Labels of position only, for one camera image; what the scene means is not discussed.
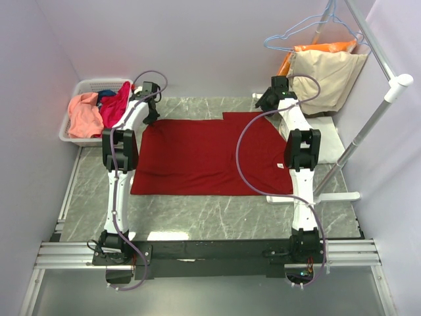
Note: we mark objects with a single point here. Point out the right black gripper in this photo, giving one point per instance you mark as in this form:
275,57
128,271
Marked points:
262,104

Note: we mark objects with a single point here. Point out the orange hanging garment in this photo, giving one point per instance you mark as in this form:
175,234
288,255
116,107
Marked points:
346,46

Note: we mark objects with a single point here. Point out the dark blue shirt in basket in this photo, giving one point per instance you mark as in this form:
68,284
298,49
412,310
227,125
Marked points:
102,94

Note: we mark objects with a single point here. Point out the salmon pink shirt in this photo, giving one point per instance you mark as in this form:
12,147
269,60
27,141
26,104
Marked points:
85,118

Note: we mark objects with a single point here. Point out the dark red t-shirt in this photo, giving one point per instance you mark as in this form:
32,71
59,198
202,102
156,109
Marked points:
237,155

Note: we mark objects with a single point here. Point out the magenta shirt in basket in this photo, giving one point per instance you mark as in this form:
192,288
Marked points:
113,108

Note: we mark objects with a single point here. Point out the aluminium rail frame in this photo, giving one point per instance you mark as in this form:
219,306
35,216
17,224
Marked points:
76,255

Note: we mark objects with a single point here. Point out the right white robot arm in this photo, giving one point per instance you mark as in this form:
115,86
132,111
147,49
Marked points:
300,158

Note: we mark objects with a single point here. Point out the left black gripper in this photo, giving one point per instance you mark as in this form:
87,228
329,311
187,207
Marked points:
150,120

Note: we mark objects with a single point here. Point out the white plastic laundry basket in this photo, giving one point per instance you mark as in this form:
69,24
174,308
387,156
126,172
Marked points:
86,86

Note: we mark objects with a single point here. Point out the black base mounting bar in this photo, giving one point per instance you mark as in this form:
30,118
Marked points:
206,258

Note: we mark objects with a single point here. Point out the blue wire hanger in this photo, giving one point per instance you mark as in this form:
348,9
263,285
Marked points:
334,24

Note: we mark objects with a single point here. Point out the beige hanging garment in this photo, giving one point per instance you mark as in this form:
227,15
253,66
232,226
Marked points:
323,80

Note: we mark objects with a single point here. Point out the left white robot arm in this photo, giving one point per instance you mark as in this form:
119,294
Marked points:
120,158

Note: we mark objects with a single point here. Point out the folded white t-shirt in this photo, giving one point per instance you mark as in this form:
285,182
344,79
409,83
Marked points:
331,147

